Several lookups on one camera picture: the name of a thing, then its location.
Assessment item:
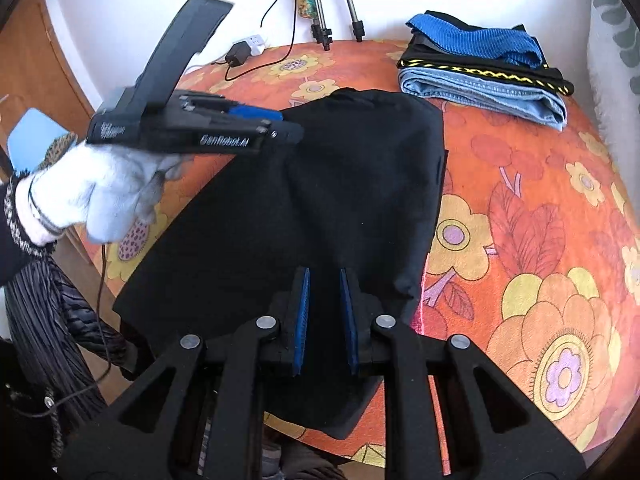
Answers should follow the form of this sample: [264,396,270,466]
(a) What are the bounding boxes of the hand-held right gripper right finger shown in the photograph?
[340,266,586,480]

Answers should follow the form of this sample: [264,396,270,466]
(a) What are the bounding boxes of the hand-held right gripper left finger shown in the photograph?
[57,266,312,480]

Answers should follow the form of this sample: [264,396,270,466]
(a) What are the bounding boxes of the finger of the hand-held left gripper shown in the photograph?
[261,122,304,147]
[172,91,286,123]

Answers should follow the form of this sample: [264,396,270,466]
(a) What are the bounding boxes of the black pants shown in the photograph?
[112,87,446,441]

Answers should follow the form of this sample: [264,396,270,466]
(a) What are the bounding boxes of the person's left forearm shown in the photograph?
[0,175,57,286]

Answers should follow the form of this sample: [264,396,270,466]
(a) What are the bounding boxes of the person's left hand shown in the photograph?
[15,147,183,247]

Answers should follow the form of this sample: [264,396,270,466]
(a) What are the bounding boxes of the black power adapter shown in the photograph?
[225,42,251,67]

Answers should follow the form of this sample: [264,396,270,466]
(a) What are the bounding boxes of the white power strip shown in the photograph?
[235,32,268,56]

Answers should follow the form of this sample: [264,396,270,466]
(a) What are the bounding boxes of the leopard print cloth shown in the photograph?
[37,132,78,171]

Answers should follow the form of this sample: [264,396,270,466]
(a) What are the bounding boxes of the metal tripod leg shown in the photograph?
[334,0,364,42]
[305,0,333,52]

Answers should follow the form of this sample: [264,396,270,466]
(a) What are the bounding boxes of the light blue board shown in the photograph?
[9,107,78,173]

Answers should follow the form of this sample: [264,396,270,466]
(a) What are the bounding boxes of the stack of folded clothes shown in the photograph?
[397,10,576,97]

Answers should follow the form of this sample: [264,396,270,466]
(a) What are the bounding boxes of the orange floral bed sheet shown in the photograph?
[80,37,640,466]

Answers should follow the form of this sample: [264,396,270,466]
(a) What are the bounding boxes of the blue woven cloth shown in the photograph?
[405,12,546,68]

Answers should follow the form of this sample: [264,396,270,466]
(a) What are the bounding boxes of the blue jeans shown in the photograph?
[398,67,568,132]

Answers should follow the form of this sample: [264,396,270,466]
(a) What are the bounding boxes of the black pleated garment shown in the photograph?
[0,255,132,480]

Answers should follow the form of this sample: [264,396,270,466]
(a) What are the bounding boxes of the black adapter cable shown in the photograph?
[210,0,296,83]

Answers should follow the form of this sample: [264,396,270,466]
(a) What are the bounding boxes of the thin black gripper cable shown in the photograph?
[30,242,113,418]

